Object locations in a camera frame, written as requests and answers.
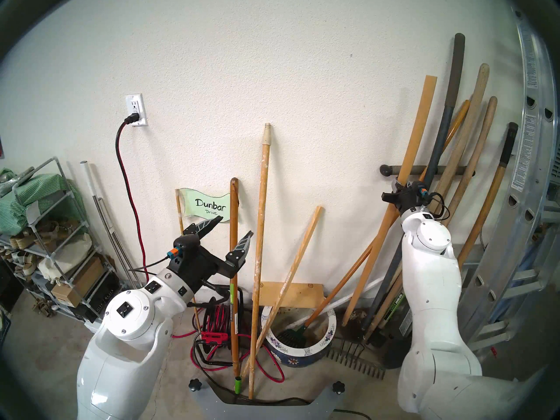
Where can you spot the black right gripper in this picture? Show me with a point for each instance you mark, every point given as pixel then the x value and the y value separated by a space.
pixel 415 203

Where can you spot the thick light wooden pole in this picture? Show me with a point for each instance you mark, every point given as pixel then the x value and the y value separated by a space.
pixel 414 134

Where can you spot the black shovel blade with stickers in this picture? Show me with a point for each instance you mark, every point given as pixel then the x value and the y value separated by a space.
pixel 396 353

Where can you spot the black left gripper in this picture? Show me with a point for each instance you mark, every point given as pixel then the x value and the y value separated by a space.
pixel 201 268

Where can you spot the paint-speckled pole with threaded tip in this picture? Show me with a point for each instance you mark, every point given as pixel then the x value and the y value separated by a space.
pixel 262 213

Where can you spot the white plastic box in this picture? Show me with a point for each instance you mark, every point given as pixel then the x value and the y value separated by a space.
pixel 92 325

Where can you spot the green checkered cloth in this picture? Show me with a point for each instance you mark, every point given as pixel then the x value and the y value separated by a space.
pixel 26 200

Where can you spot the white wall outlet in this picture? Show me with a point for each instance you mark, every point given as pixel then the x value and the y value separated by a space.
pixel 133 102

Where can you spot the metal flexible conduit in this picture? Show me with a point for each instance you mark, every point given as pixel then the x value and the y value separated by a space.
pixel 481 239

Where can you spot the black rod with green tip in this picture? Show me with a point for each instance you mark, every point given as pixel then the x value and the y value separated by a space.
pixel 238 385

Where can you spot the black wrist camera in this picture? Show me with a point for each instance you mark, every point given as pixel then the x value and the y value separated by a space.
pixel 188 246
pixel 418 188

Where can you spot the floral ceramic pot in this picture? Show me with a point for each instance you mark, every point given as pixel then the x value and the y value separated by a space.
pixel 297 358

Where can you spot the aluminium ladder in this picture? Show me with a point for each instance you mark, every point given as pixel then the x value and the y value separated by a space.
pixel 531 117

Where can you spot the Dunbar Drive flag sign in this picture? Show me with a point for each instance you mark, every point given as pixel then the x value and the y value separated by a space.
pixel 205 202

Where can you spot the grey metal shoe rack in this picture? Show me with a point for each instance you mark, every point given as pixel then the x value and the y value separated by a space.
pixel 70 185

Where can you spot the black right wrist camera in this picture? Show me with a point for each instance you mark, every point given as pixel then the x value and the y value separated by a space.
pixel 418 188

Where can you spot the black box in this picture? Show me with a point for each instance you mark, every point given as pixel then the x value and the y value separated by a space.
pixel 103 294

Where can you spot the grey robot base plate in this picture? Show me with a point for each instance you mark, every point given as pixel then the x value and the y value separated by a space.
pixel 262 412

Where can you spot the thin square wooden stick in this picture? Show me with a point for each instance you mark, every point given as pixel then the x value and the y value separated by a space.
pixel 299 253

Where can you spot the white cloth bag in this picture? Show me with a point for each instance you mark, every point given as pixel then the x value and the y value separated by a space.
pixel 65 255

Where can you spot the tan woven sandal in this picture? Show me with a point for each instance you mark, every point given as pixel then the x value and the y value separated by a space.
pixel 57 229
pixel 24 239

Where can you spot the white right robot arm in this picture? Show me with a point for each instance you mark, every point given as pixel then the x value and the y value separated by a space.
pixel 433 270

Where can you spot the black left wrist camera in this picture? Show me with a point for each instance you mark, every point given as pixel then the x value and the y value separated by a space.
pixel 188 246

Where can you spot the grey wall hook bar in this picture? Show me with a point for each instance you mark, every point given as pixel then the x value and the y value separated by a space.
pixel 386 170

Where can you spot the white and metal poles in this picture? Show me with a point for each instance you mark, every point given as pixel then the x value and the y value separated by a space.
pixel 89 178

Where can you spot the metal rake head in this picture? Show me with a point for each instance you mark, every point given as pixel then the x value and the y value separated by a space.
pixel 363 366

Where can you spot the plywood board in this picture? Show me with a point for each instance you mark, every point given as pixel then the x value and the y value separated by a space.
pixel 306 294

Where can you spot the brown cardboard box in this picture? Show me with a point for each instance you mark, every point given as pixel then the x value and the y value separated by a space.
pixel 74 288

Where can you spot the brown stick with hole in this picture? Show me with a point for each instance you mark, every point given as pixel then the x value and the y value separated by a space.
pixel 234 231

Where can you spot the chrome metal rod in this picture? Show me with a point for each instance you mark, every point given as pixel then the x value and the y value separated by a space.
pixel 106 222

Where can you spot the silver glitter shoe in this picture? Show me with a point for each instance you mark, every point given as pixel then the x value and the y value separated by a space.
pixel 17 180

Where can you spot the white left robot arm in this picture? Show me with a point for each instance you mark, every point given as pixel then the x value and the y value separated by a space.
pixel 131 314

